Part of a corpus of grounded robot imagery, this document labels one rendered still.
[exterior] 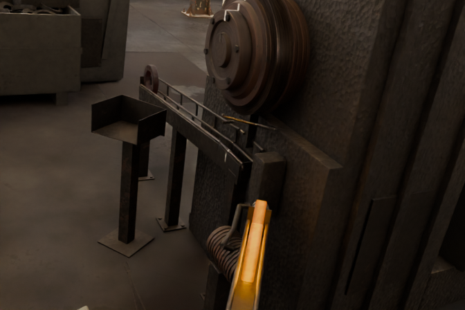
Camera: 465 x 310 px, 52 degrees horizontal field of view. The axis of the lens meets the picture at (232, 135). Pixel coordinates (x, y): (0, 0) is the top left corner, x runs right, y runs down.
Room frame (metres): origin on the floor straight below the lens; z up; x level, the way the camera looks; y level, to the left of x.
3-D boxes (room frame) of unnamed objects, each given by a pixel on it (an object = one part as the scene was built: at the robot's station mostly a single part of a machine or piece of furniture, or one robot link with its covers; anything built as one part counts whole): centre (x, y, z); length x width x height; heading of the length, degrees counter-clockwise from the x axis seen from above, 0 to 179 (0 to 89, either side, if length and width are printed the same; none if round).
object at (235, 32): (1.69, 0.07, 1.12); 0.28 x 0.06 x 0.28; 30
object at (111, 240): (2.02, 0.48, 0.36); 0.26 x 0.20 x 0.72; 65
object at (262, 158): (1.54, -0.15, 0.68); 0.11 x 0.08 x 0.24; 120
